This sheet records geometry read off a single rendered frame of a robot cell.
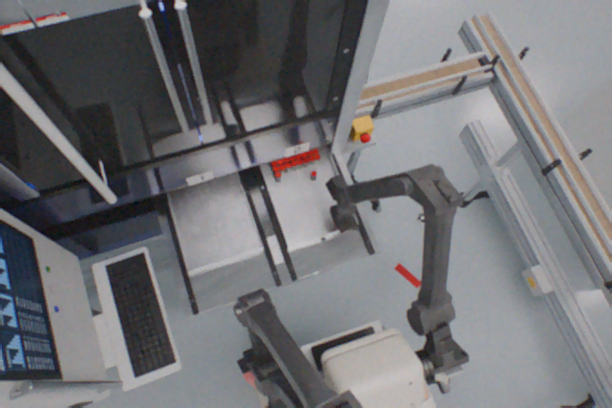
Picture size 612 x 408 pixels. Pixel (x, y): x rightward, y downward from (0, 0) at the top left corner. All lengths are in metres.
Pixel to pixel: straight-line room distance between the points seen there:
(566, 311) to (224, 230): 1.45
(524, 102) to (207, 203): 1.27
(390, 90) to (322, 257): 0.71
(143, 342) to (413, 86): 1.33
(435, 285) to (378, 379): 0.27
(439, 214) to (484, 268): 1.74
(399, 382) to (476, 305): 1.63
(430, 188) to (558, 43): 2.76
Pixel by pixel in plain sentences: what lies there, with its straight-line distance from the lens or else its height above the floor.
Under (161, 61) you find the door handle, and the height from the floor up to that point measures 1.71.
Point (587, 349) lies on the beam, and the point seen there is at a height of 0.55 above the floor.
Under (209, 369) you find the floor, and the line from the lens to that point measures 2.50.
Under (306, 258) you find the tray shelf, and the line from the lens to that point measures 1.65.
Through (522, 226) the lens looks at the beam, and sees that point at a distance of 2.30.
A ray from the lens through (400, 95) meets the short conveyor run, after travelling 1.92.
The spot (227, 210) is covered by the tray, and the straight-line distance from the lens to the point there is 1.70.
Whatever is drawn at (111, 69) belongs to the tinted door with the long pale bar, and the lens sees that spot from 1.09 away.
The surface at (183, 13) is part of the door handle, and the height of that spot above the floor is 1.82.
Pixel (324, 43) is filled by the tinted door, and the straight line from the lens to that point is 1.21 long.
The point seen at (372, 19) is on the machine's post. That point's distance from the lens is 1.20.
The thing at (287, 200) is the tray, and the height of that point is 0.88.
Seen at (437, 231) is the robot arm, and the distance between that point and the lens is 1.10.
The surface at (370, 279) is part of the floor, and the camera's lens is 2.58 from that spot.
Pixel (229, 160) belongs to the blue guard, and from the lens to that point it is 1.55.
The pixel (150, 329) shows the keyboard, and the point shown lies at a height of 0.82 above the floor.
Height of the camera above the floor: 2.48
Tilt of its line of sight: 69 degrees down
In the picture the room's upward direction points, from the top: 10 degrees clockwise
